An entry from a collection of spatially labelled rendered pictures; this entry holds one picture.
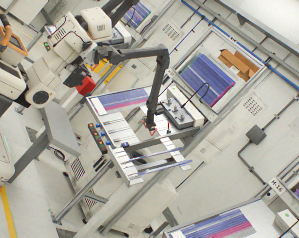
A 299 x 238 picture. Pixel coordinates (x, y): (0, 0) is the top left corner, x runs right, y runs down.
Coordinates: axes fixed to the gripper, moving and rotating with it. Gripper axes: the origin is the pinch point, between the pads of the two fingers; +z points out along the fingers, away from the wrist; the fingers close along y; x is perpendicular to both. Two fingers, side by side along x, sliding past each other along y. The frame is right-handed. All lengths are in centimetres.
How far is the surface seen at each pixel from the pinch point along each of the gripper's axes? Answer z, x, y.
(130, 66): 27, -43, 135
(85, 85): 9, 21, 90
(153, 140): 1.5, 0.9, -9.9
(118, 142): 1.3, 26.1, -2.6
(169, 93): -4, -36, 35
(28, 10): 88, 4, 460
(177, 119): -4.7, -24.0, -0.2
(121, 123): 1.3, 15.3, 18.4
